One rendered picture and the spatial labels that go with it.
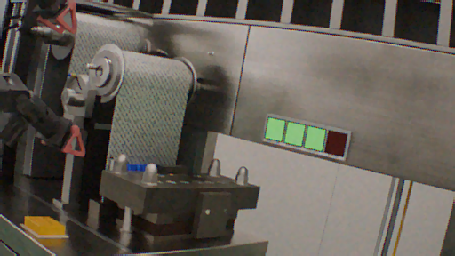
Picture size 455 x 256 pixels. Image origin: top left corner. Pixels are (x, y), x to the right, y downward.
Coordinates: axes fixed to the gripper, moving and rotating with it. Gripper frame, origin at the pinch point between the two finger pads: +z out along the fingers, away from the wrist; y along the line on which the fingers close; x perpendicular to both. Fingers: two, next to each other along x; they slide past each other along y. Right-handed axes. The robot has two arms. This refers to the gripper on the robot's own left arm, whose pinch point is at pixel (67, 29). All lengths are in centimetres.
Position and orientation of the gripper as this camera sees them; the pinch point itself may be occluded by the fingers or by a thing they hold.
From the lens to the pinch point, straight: 140.3
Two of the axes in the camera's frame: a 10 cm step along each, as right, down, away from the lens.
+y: 7.5, 1.6, -6.4
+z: 3.9, 6.8, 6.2
